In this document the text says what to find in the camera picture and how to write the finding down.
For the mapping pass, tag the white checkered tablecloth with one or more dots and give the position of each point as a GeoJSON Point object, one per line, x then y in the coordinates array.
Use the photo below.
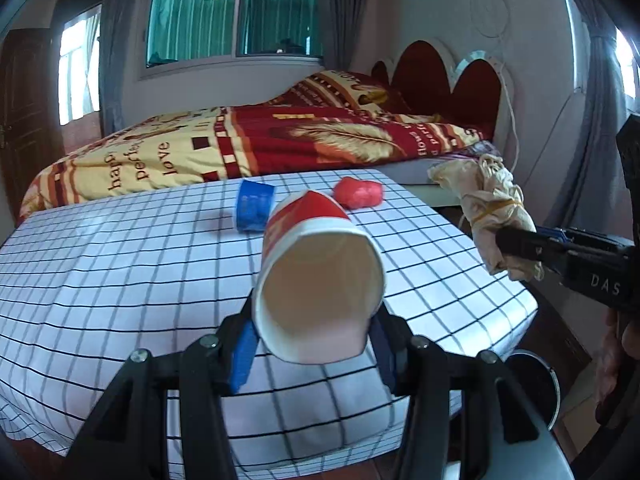
{"type": "Point", "coordinates": [125, 260]}

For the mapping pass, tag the person's right hand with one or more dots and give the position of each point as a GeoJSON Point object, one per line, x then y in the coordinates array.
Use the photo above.
{"type": "Point", "coordinates": [607, 360]}

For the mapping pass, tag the red white paper cup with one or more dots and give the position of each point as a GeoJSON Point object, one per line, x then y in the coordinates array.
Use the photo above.
{"type": "Point", "coordinates": [320, 270]}

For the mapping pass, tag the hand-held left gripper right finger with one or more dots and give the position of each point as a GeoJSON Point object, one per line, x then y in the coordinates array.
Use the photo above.
{"type": "Point", "coordinates": [383, 360]}

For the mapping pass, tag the grey curtain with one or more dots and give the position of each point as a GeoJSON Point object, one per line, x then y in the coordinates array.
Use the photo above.
{"type": "Point", "coordinates": [600, 70]}
{"type": "Point", "coordinates": [340, 15]}

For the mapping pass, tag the red plastic bag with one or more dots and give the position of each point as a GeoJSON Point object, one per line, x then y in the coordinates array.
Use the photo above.
{"type": "Point", "coordinates": [357, 192]}

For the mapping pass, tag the brown wooden door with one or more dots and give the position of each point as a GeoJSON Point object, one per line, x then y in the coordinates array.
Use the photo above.
{"type": "Point", "coordinates": [25, 110]}

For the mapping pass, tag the red yellow printed pillow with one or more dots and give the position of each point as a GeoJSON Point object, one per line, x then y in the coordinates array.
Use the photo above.
{"type": "Point", "coordinates": [340, 92]}

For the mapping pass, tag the metal rim trash bin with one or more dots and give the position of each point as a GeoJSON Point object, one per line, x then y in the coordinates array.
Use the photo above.
{"type": "Point", "coordinates": [537, 385]}

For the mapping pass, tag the blue plastic cup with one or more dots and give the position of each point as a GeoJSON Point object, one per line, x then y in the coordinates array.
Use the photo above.
{"type": "Point", "coordinates": [255, 206]}

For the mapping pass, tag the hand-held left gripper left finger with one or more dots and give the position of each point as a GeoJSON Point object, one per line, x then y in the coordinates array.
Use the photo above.
{"type": "Point", "coordinates": [244, 355]}

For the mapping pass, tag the red yellow printed blanket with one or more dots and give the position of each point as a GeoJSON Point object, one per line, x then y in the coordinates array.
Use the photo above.
{"type": "Point", "coordinates": [225, 145]}

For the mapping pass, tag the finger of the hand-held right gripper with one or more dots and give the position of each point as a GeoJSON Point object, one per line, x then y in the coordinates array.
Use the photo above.
{"type": "Point", "coordinates": [525, 250]}

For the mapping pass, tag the red white headboard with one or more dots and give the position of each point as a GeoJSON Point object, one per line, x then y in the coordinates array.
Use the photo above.
{"type": "Point", "coordinates": [450, 80]}

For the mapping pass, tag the window with green curtain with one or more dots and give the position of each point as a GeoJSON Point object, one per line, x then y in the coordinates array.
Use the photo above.
{"type": "Point", "coordinates": [235, 15]}

